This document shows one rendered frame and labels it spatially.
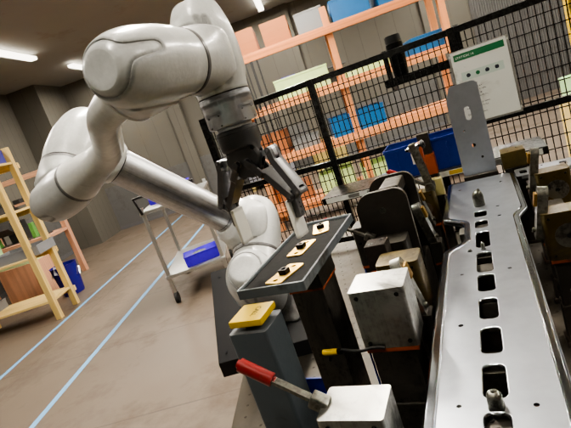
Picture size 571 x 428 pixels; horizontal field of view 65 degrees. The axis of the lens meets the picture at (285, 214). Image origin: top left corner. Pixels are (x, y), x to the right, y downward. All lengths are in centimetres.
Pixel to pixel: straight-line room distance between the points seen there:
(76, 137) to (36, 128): 1013
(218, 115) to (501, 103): 151
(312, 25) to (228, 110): 509
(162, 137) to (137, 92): 1077
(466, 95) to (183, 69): 130
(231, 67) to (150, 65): 18
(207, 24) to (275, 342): 51
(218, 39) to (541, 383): 68
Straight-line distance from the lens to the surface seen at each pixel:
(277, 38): 586
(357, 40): 1102
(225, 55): 76
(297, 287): 79
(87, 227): 1122
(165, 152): 1141
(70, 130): 124
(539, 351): 79
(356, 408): 64
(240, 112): 77
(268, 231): 145
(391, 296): 80
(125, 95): 63
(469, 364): 77
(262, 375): 67
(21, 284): 784
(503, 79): 208
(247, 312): 76
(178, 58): 67
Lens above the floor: 144
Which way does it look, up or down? 12 degrees down
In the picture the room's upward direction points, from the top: 19 degrees counter-clockwise
